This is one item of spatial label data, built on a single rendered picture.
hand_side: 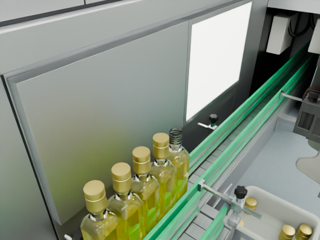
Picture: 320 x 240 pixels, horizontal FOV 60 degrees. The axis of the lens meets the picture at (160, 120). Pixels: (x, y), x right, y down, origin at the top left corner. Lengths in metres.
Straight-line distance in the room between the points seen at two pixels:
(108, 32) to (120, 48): 0.04
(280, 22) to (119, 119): 1.07
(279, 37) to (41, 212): 1.29
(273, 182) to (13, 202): 0.85
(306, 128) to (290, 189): 0.69
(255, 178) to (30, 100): 0.85
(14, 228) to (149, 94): 0.41
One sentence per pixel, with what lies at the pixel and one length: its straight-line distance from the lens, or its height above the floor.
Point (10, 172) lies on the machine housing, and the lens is 0.56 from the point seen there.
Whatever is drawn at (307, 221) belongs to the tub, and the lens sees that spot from 0.95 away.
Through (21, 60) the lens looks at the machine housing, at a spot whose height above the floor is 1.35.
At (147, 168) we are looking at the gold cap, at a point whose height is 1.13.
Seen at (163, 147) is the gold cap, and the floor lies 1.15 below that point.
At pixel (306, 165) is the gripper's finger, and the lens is 0.47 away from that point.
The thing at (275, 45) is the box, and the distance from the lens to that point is 1.55.
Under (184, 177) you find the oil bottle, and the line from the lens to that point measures 0.69.
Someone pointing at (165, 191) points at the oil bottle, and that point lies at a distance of 0.63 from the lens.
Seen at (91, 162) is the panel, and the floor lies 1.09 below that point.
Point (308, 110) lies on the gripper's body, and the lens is 0.43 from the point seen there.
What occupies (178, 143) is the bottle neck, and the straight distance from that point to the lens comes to 0.62.
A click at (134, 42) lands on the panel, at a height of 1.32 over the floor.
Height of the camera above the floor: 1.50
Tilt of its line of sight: 34 degrees down
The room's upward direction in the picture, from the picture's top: straight up
